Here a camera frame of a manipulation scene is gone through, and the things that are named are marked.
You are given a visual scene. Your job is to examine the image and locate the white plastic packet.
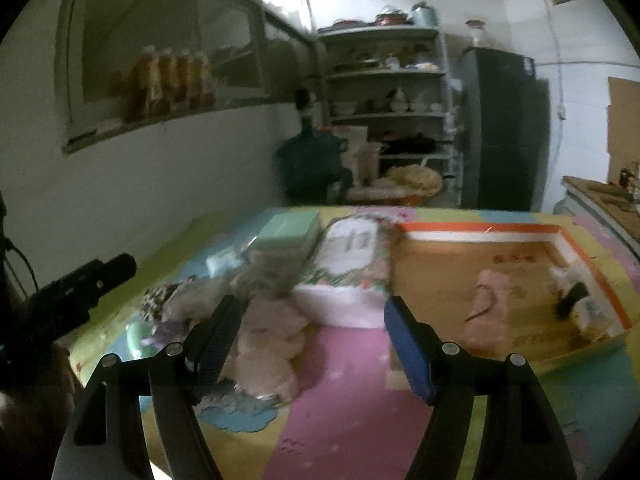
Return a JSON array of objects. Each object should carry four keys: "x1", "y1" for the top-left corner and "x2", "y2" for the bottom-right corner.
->
[{"x1": 322, "y1": 219, "x2": 382, "y2": 277}]

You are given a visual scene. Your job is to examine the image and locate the white shelf rack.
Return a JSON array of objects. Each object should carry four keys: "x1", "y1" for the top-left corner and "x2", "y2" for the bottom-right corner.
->
[{"x1": 317, "y1": 25, "x2": 463, "y2": 206}]

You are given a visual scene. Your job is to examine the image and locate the grey plush toy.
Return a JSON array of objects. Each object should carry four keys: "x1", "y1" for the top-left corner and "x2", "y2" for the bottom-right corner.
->
[{"x1": 232, "y1": 247, "x2": 311, "y2": 298}]

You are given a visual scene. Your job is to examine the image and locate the blue doily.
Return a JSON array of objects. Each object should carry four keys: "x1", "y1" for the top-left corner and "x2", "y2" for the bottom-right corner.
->
[{"x1": 197, "y1": 380, "x2": 281, "y2": 432}]

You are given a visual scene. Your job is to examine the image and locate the green round item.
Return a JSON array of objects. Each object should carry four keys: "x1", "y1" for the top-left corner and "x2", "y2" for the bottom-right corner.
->
[{"x1": 125, "y1": 321, "x2": 161, "y2": 358}]

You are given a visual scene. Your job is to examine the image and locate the leopard print plush toy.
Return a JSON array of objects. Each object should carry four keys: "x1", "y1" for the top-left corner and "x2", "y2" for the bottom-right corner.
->
[{"x1": 140, "y1": 282, "x2": 193, "y2": 323}]

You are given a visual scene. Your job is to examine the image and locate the mint green box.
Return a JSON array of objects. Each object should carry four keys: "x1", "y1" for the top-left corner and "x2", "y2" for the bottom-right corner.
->
[{"x1": 257, "y1": 211, "x2": 321, "y2": 251}]

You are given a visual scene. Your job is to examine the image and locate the wooden counter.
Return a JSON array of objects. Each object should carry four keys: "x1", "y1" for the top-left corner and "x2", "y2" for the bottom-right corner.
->
[{"x1": 555, "y1": 175, "x2": 640, "y2": 261}]

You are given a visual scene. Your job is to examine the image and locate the white floral box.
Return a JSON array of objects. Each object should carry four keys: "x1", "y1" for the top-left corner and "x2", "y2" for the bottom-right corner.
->
[{"x1": 292, "y1": 260, "x2": 396, "y2": 330}]

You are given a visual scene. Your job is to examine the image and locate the white vase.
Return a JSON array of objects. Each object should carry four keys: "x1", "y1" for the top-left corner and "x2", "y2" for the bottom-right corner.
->
[{"x1": 465, "y1": 20, "x2": 487, "y2": 50}]

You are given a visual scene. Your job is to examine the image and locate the water jug pump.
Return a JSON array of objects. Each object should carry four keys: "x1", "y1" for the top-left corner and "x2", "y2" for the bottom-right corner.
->
[{"x1": 295, "y1": 87, "x2": 316, "y2": 131}]

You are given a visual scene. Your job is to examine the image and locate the beige teddy bear purple dress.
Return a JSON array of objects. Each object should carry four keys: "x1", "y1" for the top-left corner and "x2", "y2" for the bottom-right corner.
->
[{"x1": 165, "y1": 280, "x2": 311, "y2": 408}]

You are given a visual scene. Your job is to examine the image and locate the colourful foam mat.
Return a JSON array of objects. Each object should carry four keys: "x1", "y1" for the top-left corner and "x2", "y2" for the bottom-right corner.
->
[{"x1": 67, "y1": 205, "x2": 640, "y2": 480}]

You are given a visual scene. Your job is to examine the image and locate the black cable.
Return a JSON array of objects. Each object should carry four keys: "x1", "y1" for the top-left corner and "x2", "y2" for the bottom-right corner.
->
[{"x1": 4, "y1": 237, "x2": 40, "y2": 297}]

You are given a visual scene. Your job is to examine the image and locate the red pot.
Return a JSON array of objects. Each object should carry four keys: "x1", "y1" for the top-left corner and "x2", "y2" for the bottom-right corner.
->
[{"x1": 375, "y1": 6, "x2": 412, "y2": 27}]

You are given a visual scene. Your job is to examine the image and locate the basket with cream cloth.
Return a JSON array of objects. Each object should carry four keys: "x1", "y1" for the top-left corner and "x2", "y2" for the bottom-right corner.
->
[{"x1": 350, "y1": 165, "x2": 445, "y2": 206}]

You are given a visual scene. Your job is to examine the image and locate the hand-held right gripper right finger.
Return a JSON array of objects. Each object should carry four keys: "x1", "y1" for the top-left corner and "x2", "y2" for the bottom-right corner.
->
[{"x1": 383, "y1": 295, "x2": 581, "y2": 480}]

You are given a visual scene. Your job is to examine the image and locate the cardboard box with orange rim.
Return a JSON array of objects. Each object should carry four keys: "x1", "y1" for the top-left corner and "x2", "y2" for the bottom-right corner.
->
[{"x1": 390, "y1": 221, "x2": 632, "y2": 391}]

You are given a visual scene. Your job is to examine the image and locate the cardboard sheet on wall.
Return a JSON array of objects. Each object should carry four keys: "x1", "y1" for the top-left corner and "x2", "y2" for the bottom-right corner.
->
[{"x1": 606, "y1": 76, "x2": 640, "y2": 186}]

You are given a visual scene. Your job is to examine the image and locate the dark refrigerator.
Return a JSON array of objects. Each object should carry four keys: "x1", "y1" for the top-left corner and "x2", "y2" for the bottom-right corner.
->
[{"x1": 457, "y1": 46, "x2": 551, "y2": 211}]

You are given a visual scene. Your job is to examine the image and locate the glass-fronted wall cabinet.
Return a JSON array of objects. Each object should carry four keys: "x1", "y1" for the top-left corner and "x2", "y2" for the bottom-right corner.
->
[{"x1": 57, "y1": 0, "x2": 311, "y2": 153}]

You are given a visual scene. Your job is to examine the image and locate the blue water jug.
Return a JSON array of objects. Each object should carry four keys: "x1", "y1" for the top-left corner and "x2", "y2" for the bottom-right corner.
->
[{"x1": 276, "y1": 130, "x2": 351, "y2": 206}]

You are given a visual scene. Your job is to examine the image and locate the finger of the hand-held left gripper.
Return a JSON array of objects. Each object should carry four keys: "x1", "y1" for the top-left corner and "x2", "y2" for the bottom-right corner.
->
[{"x1": 27, "y1": 254, "x2": 138, "y2": 338}]

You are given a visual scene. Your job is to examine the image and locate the black and white plush toy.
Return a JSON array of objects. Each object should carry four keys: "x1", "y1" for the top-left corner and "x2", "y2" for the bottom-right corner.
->
[{"x1": 550, "y1": 265, "x2": 613, "y2": 343}]

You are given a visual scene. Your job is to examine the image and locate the teal pot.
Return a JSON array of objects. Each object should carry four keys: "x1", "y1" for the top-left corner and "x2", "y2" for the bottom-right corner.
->
[{"x1": 411, "y1": 2, "x2": 441, "y2": 28}]

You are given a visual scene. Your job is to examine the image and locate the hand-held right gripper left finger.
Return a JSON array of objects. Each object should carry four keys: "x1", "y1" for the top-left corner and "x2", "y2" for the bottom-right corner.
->
[{"x1": 52, "y1": 294, "x2": 244, "y2": 480}]

